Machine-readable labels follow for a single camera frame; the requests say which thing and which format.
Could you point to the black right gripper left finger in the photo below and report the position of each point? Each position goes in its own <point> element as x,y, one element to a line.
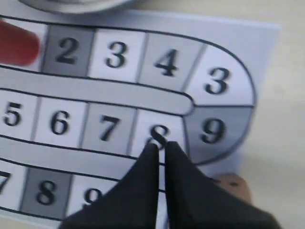
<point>130,204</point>

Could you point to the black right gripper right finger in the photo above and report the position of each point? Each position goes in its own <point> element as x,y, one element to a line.
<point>194,201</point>

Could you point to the wooden die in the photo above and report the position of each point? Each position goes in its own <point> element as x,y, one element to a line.
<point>235,185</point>

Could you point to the red cylinder game piece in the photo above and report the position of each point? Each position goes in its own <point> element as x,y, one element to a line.
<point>18,46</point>

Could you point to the paper number game board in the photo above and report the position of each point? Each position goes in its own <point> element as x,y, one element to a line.
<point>74,122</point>

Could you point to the round steel bowl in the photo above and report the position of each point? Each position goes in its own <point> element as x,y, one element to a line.
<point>77,6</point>

